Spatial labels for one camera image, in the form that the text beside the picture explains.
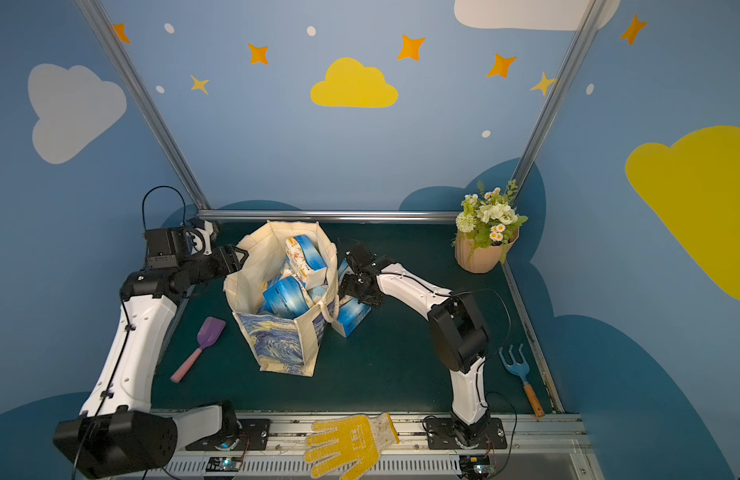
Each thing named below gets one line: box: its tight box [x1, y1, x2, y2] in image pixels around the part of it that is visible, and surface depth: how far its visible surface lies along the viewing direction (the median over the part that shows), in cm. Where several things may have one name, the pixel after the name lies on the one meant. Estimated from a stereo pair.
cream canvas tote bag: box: [224, 220, 339, 377], surface depth 81 cm
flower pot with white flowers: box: [452, 180, 529, 274], surface depth 90 cm
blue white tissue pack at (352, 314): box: [331, 295, 372, 338], surface depth 90 cm
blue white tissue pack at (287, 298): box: [258, 275, 315, 320], surface depth 81 cm
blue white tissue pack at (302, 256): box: [285, 234, 328, 281], surface depth 83 cm
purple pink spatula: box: [170, 317, 226, 384], surface depth 93 cm
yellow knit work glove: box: [304, 413, 400, 480], surface depth 75 cm
